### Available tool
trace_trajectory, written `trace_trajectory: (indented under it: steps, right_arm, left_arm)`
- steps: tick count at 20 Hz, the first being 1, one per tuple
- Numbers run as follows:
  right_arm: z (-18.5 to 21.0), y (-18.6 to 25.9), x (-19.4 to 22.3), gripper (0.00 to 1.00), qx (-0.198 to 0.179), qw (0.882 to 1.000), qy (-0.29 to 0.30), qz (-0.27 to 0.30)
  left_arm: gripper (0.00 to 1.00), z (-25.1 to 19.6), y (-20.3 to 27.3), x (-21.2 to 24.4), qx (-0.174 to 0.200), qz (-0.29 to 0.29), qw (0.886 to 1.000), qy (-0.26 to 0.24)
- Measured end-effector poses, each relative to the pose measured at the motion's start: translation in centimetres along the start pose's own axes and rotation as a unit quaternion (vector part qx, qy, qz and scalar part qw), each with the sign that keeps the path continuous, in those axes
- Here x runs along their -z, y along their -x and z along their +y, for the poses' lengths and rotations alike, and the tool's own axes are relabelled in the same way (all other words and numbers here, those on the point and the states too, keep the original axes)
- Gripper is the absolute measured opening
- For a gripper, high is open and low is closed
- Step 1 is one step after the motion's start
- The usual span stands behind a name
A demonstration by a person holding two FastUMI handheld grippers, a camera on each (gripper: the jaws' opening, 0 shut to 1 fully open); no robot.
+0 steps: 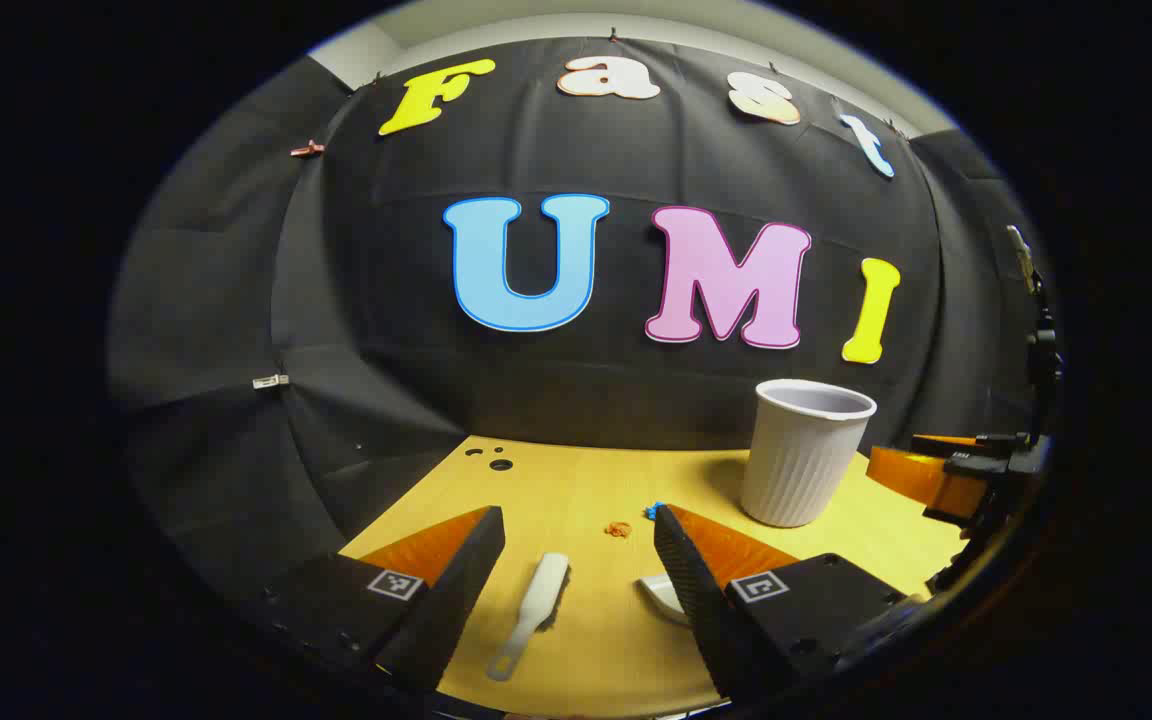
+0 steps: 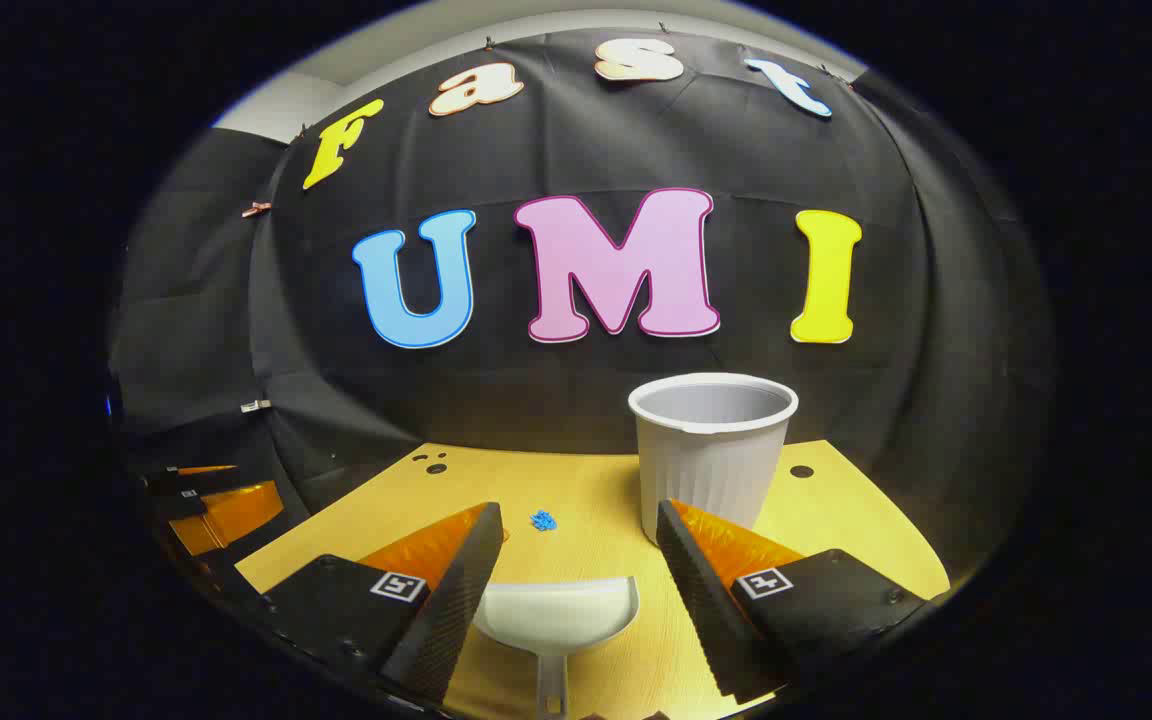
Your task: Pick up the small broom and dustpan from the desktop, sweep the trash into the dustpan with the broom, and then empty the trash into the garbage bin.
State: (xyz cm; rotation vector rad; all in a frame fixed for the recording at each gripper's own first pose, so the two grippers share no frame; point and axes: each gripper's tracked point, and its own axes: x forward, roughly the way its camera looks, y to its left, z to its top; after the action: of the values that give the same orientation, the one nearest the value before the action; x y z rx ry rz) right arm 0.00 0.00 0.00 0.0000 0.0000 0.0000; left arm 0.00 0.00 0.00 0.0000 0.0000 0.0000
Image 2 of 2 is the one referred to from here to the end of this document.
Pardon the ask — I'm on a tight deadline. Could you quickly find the wooden desktop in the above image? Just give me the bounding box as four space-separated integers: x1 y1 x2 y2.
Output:
236 440 952 720

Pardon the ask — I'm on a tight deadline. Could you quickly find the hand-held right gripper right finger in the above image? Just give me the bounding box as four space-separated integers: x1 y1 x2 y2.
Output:
656 498 929 706

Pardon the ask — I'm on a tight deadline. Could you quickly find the white ribbed garbage bin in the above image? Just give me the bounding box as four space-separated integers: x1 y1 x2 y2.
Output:
628 373 799 546

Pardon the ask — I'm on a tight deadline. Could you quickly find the black backdrop cloth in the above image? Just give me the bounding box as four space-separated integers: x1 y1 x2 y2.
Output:
106 25 1057 601

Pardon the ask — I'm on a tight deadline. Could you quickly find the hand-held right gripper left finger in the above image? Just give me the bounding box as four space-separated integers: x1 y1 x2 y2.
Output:
261 500 505 706

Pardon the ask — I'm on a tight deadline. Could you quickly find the grey dustpan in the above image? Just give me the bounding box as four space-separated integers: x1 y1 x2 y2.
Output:
473 577 640 716

